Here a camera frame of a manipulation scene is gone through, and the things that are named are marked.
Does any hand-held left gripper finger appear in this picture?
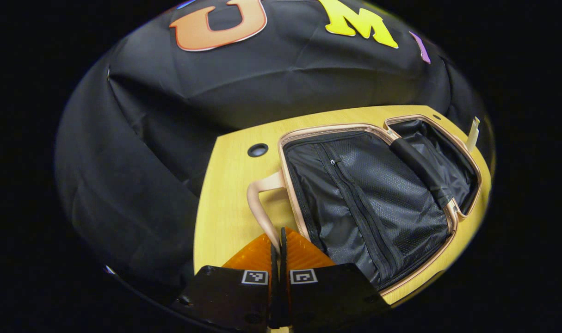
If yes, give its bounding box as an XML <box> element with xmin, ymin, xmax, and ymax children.
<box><xmin>172</xmin><ymin>233</ymin><xmax>279</xmax><ymax>331</ymax></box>
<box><xmin>280</xmin><ymin>227</ymin><xmax>392</xmax><ymax>331</ymax></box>

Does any small pink hard-shell suitcase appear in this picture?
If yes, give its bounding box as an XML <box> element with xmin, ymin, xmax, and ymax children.
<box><xmin>246</xmin><ymin>113</ymin><xmax>484</xmax><ymax>296</ymax></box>

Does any black backdrop cloth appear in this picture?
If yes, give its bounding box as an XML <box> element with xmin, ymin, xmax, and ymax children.
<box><xmin>54</xmin><ymin>0</ymin><xmax>494</xmax><ymax>296</ymax></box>

